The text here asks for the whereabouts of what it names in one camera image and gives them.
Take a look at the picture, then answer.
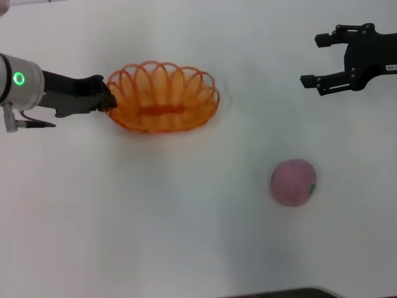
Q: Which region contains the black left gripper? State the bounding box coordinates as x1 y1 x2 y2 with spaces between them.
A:
39 70 118 119

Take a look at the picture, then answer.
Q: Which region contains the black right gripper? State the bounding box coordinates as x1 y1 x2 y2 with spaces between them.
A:
299 22 397 97

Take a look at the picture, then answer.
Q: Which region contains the orange woven plastic basket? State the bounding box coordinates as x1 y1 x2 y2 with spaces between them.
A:
105 60 221 135

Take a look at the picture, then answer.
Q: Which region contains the pink peach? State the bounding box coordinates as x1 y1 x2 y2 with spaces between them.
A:
270 158 318 208

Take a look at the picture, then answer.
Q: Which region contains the dark rounded panel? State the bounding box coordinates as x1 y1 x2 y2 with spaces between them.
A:
218 286 339 298

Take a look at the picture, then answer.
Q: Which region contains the left gripper cable with connector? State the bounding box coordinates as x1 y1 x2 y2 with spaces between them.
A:
2 101 57 134

